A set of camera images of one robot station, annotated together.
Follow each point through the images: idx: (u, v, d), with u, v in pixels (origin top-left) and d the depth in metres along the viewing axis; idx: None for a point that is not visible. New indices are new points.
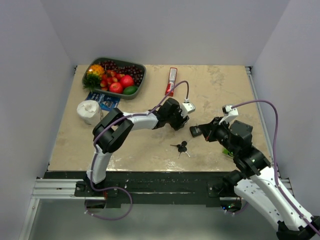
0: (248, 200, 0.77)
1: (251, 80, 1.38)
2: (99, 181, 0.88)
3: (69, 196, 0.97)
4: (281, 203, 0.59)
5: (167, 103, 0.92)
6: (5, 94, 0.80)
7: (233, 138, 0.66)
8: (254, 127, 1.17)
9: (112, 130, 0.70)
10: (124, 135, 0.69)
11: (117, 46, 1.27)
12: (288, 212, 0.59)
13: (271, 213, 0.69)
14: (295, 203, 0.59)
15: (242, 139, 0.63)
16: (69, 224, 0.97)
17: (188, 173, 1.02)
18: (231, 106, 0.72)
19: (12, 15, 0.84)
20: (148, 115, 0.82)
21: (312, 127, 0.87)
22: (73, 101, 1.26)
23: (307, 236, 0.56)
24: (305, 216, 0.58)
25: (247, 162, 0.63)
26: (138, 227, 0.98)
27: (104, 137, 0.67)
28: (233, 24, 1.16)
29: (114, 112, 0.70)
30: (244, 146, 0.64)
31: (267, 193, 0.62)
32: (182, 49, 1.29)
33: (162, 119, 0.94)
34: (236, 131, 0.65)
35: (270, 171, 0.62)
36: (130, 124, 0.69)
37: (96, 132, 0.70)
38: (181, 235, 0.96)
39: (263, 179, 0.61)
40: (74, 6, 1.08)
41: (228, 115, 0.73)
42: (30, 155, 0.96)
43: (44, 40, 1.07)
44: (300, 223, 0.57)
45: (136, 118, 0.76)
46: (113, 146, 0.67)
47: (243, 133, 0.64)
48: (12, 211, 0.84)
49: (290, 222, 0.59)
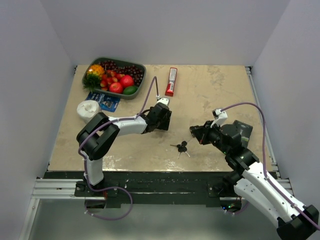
0: (248, 199, 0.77)
1: (251, 80, 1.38)
2: (97, 182, 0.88)
3: (69, 196, 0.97)
4: (271, 194, 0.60)
5: (158, 107, 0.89)
6: (5, 94, 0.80)
7: (224, 138, 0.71)
8: (254, 127, 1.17)
9: (97, 136, 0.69)
10: (110, 141, 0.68)
11: (117, 46, 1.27)
12: (280, 202, 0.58)
13: (270, 210, 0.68)
14: (285, 194, 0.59)
15: (231, 138, 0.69)
16: (69, 224, 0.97)
17: (188, 174, 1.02)
18: (220, 110, 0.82)
19: (12, 15, 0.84)
20: (135, 119, 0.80)
21: (312, 127, 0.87)
22: (73, 101, 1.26)
23: (301, 226, 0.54)
24: (296, 205, 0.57)
25: (237, 159, 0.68)
26: (137, 227, 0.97)
27: (89, 143, 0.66)
28: (233, 24, 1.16)
29: (99, 117, 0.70)
30: (233, 145, 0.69)
31: (259, 188, 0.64)
32: (182, 49, 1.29)
33: (152, 123, 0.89)
34: (226, 131, 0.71)
35: (258, 166, 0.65)
36: (115, 129, 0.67)
37: (80, 138, 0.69)
38: (181, 235, 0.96)
39: (252, 173, 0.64)
40: (74, 6, 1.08)
41: (218, 118, 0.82)
42: (30, 155, 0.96)
43: (44, 40, 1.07)
44: (292, 212, 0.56)
45: (122, 122, 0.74)
46: (98, 152, 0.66)
47: (232, 132, 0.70)
48: (12, 211, 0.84)
49: (284, 213, 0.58)
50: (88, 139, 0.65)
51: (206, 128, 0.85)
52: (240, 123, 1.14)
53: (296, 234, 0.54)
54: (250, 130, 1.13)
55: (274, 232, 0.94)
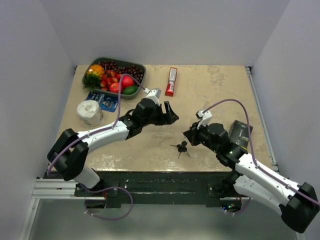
0: (249, 194, 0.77)
1: (251, 80, 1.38)
2: (93, 185, 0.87)
3: (69, 196, 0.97)
4: (265, 180, 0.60)
5: (139, 106, 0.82)
6: (5, 94, 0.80)
7: (212, 138, 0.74)
8: (254, 127, 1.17)
9: (68, 153, 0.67)
10: (81, 160, 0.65)
11: (117, 46, 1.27)
12: (274, 186, 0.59)
13: (271, 199, 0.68)
14: (278, 177, 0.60)
15: (219, 136, 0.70)
16: (69, 224, 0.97)
17: (188, 173, 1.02)
18: (202, 111, 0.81)
19: (12, 15, 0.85)
20: (113, 128, 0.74)
21: (312, 127, 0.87)
22: (73, 101, 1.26)
23: (300, 204, 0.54)
24: (290, 185, 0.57)
25: (227, 156, 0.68)
26: (137, 227, 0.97)
27: (58, 164, 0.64)
28: (233, 24, 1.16)
29: (67, 135, 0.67)
30: (222, 142, 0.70)
31: (253, 178, 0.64)
32: (181, 48, 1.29)
33: (137, 127, 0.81)
34: (213, 130, 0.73)
35: (248, 157, 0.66)
36: (82, 148, 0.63)
37: (51, 157, 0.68)
38: (181, 235, 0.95)
39: (243, 165, 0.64)
40: (74, 6, 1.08)
41: (202, 119, 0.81)
42: (30, 155, 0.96)
43: (44, 40, 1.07)
44: (288, 193, 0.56)
45: (94, 136, 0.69)
46: (70, 172, 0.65)
47: (219, 131, 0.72)
48: (12, 210, 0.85)
49: (280, 196, 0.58)
50: (57, 160, 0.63)
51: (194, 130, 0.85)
52: (240, 123, 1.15)
53: (298, 213, 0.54)
54: (251, 130, 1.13)
55: (274, 232, 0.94)
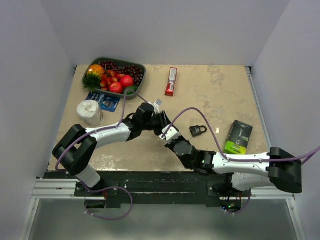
0: (249, 185, 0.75)
1: (251, 80, 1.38)
2: (94, 184, 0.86)
3: (69, 196, 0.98)
4: (242, 167, 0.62)
5: (140, 109, 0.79)
6: (4, 94, 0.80)
7: (183, 157, 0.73)
8: (254, 126, 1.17)
9: (75, 149, 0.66)
10: (88, 154, 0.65)
11: (117, 46, 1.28)
12: (251, 168, 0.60)
13: (263, 178, 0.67)
14: (248, 158, 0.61)
15: (189, 154, 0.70)
16: (69, 225, 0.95)
17: (188, 173, 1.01)
18: (162, 135, 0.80)
19: (12, 16, 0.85)
20: (117, 127, 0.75)
21: (312, 126, 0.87)
22: (73, 101, 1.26)
23: (280, 170, 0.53)
24: (262, 158, 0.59)
25: (204, 167, 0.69)
26: (137, 227, 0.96)
27: (66, 158, 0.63)
28: (233, 23, 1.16)
29: (75, 129, 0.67)
30: (194, 157, 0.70)
31: (233, 170, 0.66)
32: (182, 49, 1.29)
33: (137, 129, 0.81)
34: (181, 151, 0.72)
35: (217, 156, 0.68)
36: (93, 142, 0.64)
37: (57, 152, 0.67)
38: (181, 235, 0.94)
39: (218, 165, 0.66)
40: (73, 6, 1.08)
41: (169, 137, 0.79)
42: (30, 154, 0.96)
43: (44, 39, 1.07)
44: (264, 166, 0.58)
45: (101, 133, 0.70)
46: (77, 166, 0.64)
47: (187, 149, 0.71)
48: (12, 210, 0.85)
49: (262, 172, 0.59)
50: (65, 153, 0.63)
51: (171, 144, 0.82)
52: (240, 123, 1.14)
53: (284, 180, 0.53)
54: (251, 129, 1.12)
55: (275, 233, 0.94)
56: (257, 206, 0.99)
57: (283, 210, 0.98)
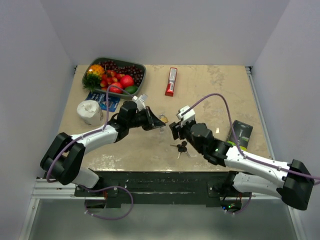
0: (251, 189, 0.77)
1: (251, 80, 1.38)
2: (93, 184, 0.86)
3: (69, 196, 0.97)
4: (256, 168, 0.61)
5: (122, 109, 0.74)
6: (4, 94, 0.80)
7: (196, 140, 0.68)
8: (254, 127, 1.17)
9: (63, 157, 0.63)
10: (78, 160, 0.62)
11: (117, 46, 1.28)
12: (267, 172, 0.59)
13: (269, 186, 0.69)
14: (266, 162, 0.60)
15: (205, 137, 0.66)
16: (69, 225, 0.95)
17: (188, 173, 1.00)
18: (181, 114, 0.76)
19: (12, 16, 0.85)
20: (103, 130, 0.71)
21: (312, 126, 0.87)
22: (73, 101, 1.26)
23: (295, 183, 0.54)
24: (281, 166, 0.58)
25: (216, 155, 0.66)
26: (137, 227, 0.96)
27: (55, 168, 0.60)
28: (233, 23, 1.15)
29: (61, 138, 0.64)
30: (208, 142, 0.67)
31: (245, 168, 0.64)
32: (182, 48, 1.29)
33: (124, 128, 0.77)
34: (197, 132, 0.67)
35: (233, 149, 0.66)
36: (81, 147, 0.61)
37: (45, 164, 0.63)
38: (181, 235, 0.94)
39: (231, 159, 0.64)
40: (73, 6, 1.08)
41: (184, 119, 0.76)
42: (30, 154, 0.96)
43: (44, 39, 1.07)
44: (282, 175, 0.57)
45: (88, 138, 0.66)
46: (68, 175, 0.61)
47: (204, 132, 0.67)
48: (12, 209, 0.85)
49: (274, 179, 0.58)
50: (54, 164, 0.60)
51: (178, 128, 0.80)
52: (240, 123, 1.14)
53: (295, 193, 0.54)
54: (251, 129, 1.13)
55: (275, 233, 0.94)
56: (257, 206, 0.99)
57: (283, 210, 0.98)
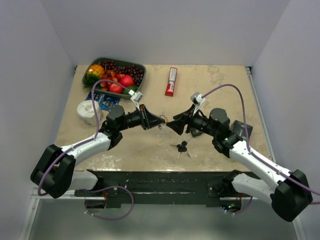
0: (246, 190, 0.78)
1: (251, 80, 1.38)
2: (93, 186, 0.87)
3: (69, 196, 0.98)
4: (256, 166, 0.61)
5: (110, 117, 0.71)
6: (5, 94, 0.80)
7: (212, 123, 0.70)
8: (254, 126, 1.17)
9: (54, 170, 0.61)
10: (69, 173, 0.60)
11: (117, 46, 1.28)
12: (265, 172, 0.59)
13: (264, 190, 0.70)
14: (269, 163, 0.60)
15: (220, 123, 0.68)
16: (69, 225, 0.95)
17: (188, 174, 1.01)
18: (201, 97, 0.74)
19: (12, 16, 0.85)
20: (95, 138, 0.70)
21: (312, 126, 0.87)
22: (73, 101, 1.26)
23: (289, 189, 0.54)
24: (281, 171, 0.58)
25: (223, 143, 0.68)
26: (137, 227, 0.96)
27: (46, 182, 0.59)
28: (233, 23, 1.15)
29: (50, 150, 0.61)
30: (222, 129, 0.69)
31: (246, 163, 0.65)
32: (182, 48, 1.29)
33: (117, 134, 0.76)
34: (216, 116, 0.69)
35: (241, 143, 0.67)
36: (71, 160, 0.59)
37: (35, 177, 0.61)
38: (182, 235, 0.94)
39: (236, 150, 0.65)
40: (73, 6, 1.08)
41: (199, 104, 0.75)
42: (30, 154, 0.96)
43: (44, 39, 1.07)
44: (278, 179, 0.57)
45: (78, 149, 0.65)
46: (59, 187, 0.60)
47: (222, 117, 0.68)
48: (12, 210, 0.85)
49: (270, 181, 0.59)
50: (45, 177, 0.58)
51: (188, 117, 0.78)
52: (240, 123, 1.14)
53: (286, 198, 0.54)
54: (251, 129, 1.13)
55: (275, 233, 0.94)
56: (257, 206, 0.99)
57: None
